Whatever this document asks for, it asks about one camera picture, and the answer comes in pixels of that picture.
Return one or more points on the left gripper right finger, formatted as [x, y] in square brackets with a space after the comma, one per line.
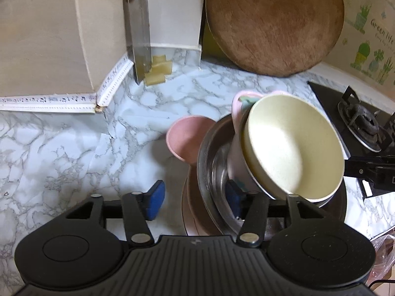
[252, 208]

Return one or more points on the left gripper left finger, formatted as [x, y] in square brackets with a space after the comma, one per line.
[137, 209]

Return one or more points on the large stainless steel bowl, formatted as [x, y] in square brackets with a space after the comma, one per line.
[212, 176]

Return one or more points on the steel bowl pink shell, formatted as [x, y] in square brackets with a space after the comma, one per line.
[237, 166]

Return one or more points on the pink bear-shaped plate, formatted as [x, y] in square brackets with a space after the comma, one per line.
[183, 139]

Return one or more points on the black glass gas stove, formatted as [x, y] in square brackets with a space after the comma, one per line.
[329, 99]

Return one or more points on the left stove burner grate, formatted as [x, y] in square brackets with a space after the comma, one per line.
[363, 124]

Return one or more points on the yellow plastic cutting board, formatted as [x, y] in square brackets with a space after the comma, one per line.
[210, 50]

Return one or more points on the round wooden cutting board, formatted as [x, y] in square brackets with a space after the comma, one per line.
[275, 37]

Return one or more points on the kitchen cleaver wooden handle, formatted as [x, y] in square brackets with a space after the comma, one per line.
[136, 20]

